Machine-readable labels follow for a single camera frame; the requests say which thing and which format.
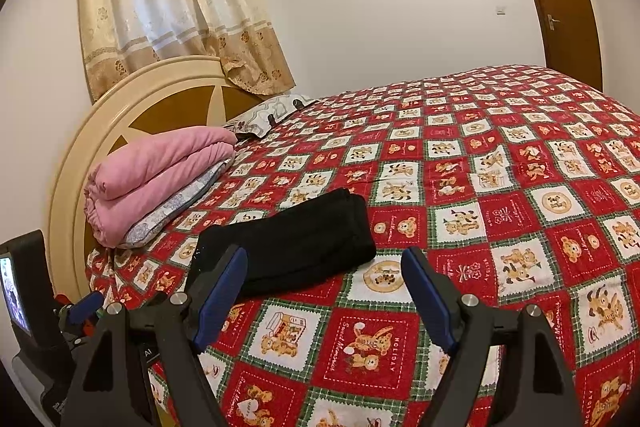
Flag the black pants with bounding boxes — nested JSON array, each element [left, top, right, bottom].
[[186, 188, 376, 299]]

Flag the white patterned pillow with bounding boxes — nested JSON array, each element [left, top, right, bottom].
[[224, 93, 317, 139]]

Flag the cream wooden headboard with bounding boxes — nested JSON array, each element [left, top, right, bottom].
[[46, 55, 264, 301]]

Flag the grey patterned pillow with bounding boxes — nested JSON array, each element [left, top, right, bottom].
[[117, 156, 234, 251]]

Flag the brown wooden door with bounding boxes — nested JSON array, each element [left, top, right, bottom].
[[534, 0, 603, 91]]

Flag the red patchwork bedspread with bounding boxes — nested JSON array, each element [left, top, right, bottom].
[[87, 65, 639, 426]]

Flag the pink folded blanket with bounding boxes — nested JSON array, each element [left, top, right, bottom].
[[84, 126, 238, 248]]

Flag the silver door handle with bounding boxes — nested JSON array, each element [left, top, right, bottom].
[[547, 14, 560, 31]]

